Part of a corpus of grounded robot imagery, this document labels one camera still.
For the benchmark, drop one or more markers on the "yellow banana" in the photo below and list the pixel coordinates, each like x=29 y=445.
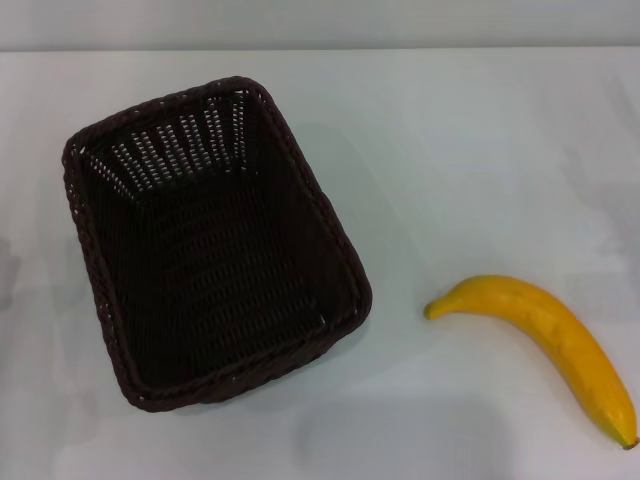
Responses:
x=565 y=340

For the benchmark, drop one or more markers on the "dark brown woven basket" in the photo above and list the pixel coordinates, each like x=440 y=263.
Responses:
x=215 y=280

